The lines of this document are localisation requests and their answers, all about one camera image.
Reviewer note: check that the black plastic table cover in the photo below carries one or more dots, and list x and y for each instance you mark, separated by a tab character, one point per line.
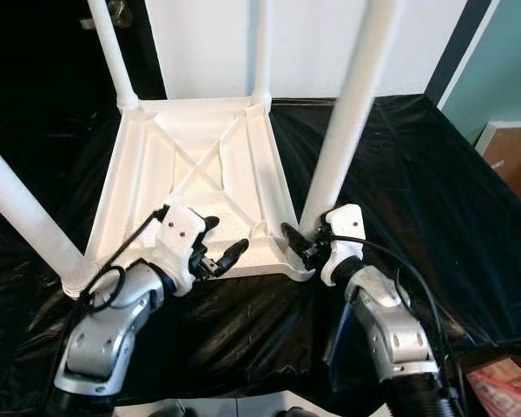
443	217

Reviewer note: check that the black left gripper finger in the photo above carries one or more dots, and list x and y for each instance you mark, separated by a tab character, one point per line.
211	223
233	255

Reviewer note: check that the white plastic table leg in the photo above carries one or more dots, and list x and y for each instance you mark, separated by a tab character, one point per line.
352	113
26	213
261	52
113	61

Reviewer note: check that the white plastic table top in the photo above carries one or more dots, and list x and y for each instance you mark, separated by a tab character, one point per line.
174	143

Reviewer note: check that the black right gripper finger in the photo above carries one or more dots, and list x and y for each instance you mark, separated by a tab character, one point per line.
293	238

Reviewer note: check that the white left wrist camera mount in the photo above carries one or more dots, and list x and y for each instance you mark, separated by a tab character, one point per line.
178	239

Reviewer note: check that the brown cardboard box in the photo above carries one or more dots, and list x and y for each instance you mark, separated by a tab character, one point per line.
512	156

